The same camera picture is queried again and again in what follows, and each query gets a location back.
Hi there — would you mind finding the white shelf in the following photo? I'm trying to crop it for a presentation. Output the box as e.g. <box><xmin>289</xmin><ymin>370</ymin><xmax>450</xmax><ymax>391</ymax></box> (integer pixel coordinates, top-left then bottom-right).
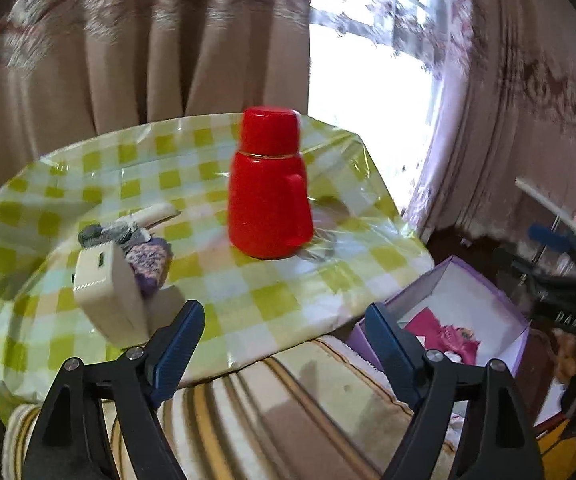
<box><xmin>515</xmin><ymin>175</ymin><xmax>576</xmax><ymax>231</ymax></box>

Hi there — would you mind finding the pink knitted sock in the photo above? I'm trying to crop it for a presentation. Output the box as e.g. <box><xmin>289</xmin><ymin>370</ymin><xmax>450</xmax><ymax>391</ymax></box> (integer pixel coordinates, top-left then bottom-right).
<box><xmin>405</xmin><ymin>308</ymin><xmax>481</xmax><ymax>356</ymax></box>

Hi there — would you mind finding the purple cardboard box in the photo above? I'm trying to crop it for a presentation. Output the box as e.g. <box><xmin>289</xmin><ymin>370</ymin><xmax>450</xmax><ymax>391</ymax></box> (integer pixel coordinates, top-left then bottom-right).
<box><xmin>346</xmin><ymin>255</ymin><xmax>531</xmax><ymax>386</ymax></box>

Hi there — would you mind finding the window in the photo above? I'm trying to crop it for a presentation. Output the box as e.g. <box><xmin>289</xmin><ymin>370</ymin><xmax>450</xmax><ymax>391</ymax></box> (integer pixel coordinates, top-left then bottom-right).
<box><xmin>309</xmin><ymin>5</ymin><xmax>443</xmax><ymax>201</ymax></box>

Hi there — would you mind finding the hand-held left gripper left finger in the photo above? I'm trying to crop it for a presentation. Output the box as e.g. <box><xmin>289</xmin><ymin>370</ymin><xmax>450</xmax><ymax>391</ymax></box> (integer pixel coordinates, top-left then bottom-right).
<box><xmin>22</xmin><ymin>299</ymin><xmax>206</xmax><ymax>480</ymax></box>

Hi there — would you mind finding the purple floral sock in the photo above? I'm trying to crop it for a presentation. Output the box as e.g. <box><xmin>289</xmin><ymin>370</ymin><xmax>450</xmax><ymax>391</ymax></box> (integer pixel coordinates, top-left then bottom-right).
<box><xmin>127</xmin><ymin>238</ymin><xmax>173</xmax><ymax>296</ymax></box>

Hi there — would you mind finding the striped cushion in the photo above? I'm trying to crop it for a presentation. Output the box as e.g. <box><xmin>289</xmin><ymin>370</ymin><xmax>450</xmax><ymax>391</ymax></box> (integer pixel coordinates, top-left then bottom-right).
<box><xmin>3</xmin><ymin>335</ymin><xmax>468</xmax><ymax>480</ymax></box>

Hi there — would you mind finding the yellow object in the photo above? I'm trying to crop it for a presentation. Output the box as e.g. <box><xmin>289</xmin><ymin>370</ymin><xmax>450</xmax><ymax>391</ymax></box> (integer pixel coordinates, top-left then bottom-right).
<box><xmin>535</xmin><ymin>415</ymin><xmax>576</xmax><ymax>480</ymax></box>

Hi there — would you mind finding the beige curtain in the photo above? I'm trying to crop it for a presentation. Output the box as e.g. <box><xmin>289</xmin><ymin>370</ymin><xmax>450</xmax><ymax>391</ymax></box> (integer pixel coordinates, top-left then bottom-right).
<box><xmin>0</xmin><ymin>0</ymin><xmax>313</xmax><ymax>196</ymax></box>

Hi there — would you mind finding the long white plastic object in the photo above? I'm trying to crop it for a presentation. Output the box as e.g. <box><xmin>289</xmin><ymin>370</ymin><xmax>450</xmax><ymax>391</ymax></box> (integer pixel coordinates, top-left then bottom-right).
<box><xmin>128</xmin><ymin>203</ymin><xmax>179</xmax><ymax>226</ymax></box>

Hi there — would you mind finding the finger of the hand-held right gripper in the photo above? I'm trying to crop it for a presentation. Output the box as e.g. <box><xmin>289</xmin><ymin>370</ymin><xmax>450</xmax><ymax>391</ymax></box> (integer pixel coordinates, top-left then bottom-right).
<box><xmin>528</xmin><ymin>224</ymin><xmax>569</xmax><ymax>247</ymax></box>

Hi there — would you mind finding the white plastic box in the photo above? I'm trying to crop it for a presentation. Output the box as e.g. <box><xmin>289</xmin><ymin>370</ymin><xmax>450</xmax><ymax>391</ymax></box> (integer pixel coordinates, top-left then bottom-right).
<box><xmin>72</xmin><ymin>240</ymin><xmax>183</xmax><ymax>348</ymax></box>

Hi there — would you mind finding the floral lace curtain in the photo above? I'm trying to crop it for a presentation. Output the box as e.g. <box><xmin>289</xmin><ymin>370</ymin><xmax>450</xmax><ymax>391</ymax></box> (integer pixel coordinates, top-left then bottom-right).
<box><xmin>313</xmin><ymin>0</ymin><xmax>576</xmax><ymax>241</ymax></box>

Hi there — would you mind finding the red thermos flask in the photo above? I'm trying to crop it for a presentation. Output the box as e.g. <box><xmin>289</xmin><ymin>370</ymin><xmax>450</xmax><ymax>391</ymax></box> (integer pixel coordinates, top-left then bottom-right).
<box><xmin>227</xmin><ymin>106</ymin><xmax>315</xmax><ymax>261</ymax></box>

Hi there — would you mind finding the yellow-green checked tablecloth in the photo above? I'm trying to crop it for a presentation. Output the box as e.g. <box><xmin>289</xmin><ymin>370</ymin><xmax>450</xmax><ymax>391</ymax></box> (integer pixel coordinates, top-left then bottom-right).
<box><xmin>0</xmin><ymin>112</ymin><xmax>436</xmax><ymax>411</ymax></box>

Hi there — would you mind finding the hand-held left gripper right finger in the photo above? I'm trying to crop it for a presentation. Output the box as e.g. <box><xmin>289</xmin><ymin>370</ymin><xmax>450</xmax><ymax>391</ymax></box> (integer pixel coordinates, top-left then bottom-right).
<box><xmin>364</xmin><ymin>302</ymin><xmax>546</xmax><ymax>480</ymax></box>

